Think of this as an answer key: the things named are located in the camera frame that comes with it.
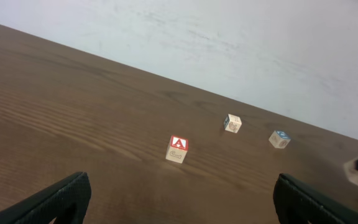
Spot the plain wooden picture block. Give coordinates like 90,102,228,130
224,114,242,133

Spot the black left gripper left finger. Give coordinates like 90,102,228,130
0,172,91,224

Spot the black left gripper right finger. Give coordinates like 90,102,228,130
273,173,358,224

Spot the blue letter D block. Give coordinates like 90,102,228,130
268,130,291,149

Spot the red letter A block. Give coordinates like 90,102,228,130
165,135,189,164

